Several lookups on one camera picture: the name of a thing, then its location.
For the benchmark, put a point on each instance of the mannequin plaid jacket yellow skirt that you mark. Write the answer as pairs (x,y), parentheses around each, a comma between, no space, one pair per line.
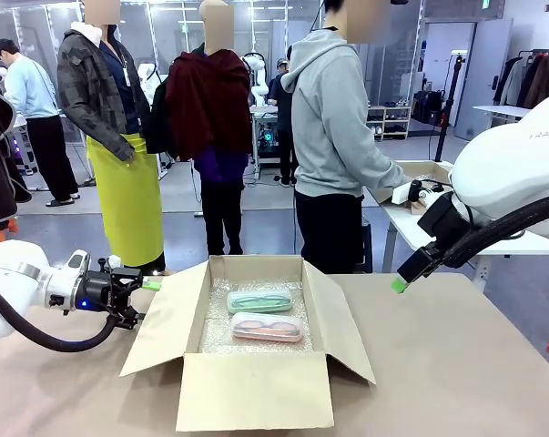
(119,182)

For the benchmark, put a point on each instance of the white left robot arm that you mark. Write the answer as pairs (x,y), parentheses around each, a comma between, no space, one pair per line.
(10,282)

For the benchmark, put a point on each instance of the person's right forearm grey sleeve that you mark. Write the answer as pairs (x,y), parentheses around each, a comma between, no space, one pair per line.
(383,177)

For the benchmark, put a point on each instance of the person in dark clothes cap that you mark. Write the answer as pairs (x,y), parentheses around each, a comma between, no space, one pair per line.
(283,114)

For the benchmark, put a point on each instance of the person in grey hoodie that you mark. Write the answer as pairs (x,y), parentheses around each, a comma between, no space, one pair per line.
(328,136)

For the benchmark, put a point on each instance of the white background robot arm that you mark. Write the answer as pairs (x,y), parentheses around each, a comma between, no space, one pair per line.
(258,84)

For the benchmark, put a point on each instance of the clear bubble wrap sheet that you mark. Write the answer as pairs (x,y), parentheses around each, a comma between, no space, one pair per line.
(215,337)

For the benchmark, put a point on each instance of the computer equipment rack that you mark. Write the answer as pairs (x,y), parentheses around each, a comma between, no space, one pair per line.
(266,136)

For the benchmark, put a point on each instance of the black luggage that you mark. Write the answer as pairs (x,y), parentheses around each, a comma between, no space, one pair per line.
(429,107)

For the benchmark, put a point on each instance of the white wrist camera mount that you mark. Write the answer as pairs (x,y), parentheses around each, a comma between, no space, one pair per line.
(110,263)
(410,193)

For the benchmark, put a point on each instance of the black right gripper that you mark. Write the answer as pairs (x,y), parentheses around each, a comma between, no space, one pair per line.
(444,214)

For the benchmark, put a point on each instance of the clothes rack with coats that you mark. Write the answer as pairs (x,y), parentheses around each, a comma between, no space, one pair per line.
(529,77)

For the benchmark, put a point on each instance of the pink glasses case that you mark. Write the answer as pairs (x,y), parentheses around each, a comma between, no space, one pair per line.
(267,327)

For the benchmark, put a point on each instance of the white desk by rack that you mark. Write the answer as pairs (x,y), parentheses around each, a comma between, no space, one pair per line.
(497,110)

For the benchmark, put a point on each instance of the mint green glasses case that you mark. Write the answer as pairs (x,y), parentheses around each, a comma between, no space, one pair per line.
(260,301)

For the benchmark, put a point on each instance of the wooden shoe rack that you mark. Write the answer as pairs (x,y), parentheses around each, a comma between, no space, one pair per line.
(388,123)

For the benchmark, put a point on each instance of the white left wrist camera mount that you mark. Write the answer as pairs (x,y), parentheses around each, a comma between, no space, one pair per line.
(110,263)

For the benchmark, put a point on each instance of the white work table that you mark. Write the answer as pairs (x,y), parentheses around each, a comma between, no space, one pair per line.
(406,227)

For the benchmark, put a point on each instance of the black tripod stand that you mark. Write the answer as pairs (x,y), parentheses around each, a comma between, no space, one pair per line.
(449,104)

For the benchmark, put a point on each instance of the large open cardboard box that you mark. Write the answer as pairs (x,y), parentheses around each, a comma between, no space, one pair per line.
(256,391)

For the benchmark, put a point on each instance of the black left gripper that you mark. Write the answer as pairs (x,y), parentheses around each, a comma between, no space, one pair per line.
(96,291)

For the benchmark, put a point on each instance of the person in light blue shirt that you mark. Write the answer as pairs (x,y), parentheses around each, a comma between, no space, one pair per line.
(37,114)

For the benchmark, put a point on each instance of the mannequin dark red cloak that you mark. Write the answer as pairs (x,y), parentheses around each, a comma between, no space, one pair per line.
(210,114)

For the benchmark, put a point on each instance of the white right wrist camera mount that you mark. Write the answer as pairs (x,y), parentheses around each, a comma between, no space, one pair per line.
(410,193)

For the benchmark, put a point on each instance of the small open cardboard box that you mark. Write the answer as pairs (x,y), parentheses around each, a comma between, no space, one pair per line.
(433,170)

